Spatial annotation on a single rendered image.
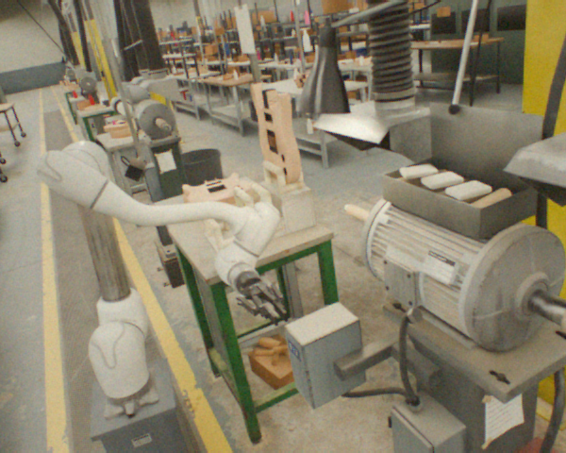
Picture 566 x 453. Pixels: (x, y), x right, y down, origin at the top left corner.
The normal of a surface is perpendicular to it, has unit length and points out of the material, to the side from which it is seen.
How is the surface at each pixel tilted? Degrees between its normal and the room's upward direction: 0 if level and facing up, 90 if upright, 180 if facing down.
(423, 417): 0
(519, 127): 90
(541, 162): 38
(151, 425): 90
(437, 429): 0
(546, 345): 0
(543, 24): 90
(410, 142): 90
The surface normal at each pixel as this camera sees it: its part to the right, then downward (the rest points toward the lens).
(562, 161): -0.66, -0.51
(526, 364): -0.15, -0.90
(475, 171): -0.88, 0.32
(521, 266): 0.38, 0.20
